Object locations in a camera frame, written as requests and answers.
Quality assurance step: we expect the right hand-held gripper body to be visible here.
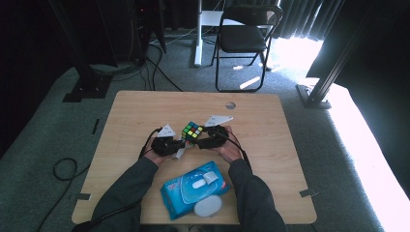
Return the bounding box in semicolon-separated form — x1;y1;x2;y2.
200;114;234;150

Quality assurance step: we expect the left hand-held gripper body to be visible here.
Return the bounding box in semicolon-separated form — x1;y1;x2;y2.
150;123;177;158

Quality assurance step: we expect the white wet wipe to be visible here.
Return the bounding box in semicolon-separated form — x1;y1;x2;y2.
173;134;190;160

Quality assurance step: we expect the colourful puzzle cube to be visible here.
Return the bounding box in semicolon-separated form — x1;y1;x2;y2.
181;121;205;147

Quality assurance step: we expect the blue wet wipe pack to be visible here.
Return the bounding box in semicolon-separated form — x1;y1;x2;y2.
160;160;231;221

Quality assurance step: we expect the person's left hand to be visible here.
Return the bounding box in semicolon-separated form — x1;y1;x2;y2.
142;146;169;167

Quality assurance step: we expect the person's right hand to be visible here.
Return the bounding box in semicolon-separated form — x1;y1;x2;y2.
213;125;244;165

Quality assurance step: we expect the black folding chair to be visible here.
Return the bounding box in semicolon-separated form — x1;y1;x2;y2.
211;4;284;94

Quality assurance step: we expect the black metal stand with base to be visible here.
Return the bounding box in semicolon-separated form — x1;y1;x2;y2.
47;0;114;103

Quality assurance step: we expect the black slanted metal stand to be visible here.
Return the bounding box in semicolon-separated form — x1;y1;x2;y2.
296;0;376;110

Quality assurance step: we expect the dark equipment cabinet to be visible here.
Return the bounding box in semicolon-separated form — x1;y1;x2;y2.
128;0;167;63

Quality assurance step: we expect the dark pleated curtain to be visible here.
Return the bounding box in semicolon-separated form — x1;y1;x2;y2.
273;0;346;43

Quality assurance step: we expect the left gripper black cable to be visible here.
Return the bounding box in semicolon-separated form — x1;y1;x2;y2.
71;127;162;232

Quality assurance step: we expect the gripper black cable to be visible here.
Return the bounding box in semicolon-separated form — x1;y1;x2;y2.
71;127;162;232
212;128;253;172

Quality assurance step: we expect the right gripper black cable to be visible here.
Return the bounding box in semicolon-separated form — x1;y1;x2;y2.
212;128;253;172

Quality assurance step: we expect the white floor cable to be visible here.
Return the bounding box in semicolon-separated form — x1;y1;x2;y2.
150;26;198;46

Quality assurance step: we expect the black floor cable loop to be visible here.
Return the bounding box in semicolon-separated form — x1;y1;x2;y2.
36;157;92;232

